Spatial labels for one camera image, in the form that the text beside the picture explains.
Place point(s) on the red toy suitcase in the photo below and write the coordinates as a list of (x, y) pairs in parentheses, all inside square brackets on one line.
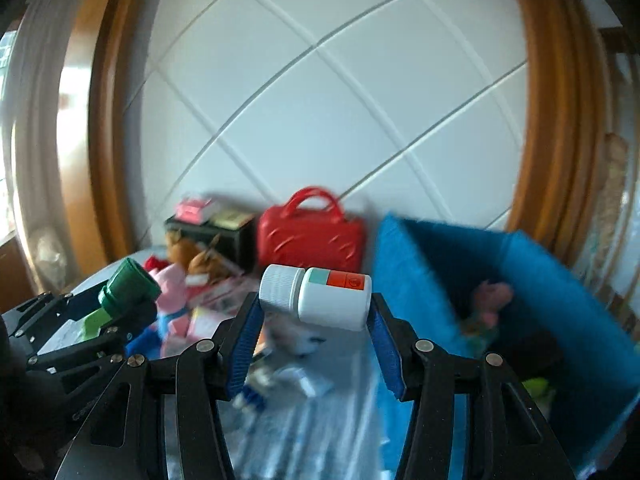
[(310, 240)]

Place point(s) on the white pill bottle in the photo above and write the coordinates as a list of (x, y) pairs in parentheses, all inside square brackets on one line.
[(330, 297)]

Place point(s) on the small doll plush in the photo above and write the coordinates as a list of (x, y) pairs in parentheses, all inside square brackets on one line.
[(255, 385)]

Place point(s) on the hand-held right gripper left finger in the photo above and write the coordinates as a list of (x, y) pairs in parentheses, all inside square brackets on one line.
[(245, 345)]

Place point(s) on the pink packet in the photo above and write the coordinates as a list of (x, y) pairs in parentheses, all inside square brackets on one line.
[(192, 209)]

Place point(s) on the white striped tablecloth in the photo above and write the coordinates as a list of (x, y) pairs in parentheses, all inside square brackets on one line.
[(325, 430)]

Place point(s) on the blue plastic crate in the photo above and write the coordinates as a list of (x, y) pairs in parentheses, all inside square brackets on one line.
[(540, 300)]

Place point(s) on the brown teddy plush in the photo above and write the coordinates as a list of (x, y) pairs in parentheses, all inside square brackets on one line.
[(197, 257)]

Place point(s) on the white curtain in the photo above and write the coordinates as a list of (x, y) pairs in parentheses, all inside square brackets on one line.
[(35, 135)]

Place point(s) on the white plush toy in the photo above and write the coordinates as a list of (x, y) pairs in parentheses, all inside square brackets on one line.
[(300, 341)]

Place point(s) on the yellow-green flat box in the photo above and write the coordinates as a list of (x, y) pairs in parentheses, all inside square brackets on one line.
[(230, 218)]

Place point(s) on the clear plastic bag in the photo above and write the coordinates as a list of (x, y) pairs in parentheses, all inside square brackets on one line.
[(50, 255)]

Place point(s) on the red plush hat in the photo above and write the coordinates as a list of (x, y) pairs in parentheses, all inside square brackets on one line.
[(155, 263)]

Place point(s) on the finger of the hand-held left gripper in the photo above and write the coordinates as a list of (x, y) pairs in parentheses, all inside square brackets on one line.
[(132, 317), (45, 307)]

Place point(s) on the green bottle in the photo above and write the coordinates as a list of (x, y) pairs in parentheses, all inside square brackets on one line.
[(132, 285)]

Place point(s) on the pink pig plush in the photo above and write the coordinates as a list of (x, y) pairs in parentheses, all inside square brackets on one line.
[(172, 292)]

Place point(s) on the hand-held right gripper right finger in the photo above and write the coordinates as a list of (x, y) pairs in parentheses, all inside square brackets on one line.
[(387, 350)]

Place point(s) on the pink white carton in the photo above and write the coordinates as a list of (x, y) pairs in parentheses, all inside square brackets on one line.
[(200, 325), (220, 294)]

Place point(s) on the wooden wall frame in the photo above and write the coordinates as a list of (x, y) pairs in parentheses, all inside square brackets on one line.
[(555, 110), (105, 135)]

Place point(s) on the pink plush toy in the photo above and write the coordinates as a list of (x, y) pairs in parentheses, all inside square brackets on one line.
[(492, 297)]

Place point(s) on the blue plush toy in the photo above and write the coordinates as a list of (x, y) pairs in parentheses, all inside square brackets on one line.
[(142, 342)]

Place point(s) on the hanging scroll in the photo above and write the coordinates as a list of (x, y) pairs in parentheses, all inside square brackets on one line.
[(615, 190)]

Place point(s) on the black box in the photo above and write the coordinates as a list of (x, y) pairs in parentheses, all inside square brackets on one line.
[(242, 245)]

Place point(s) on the green white frog plush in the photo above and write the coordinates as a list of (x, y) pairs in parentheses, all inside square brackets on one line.
[(537, 390)]

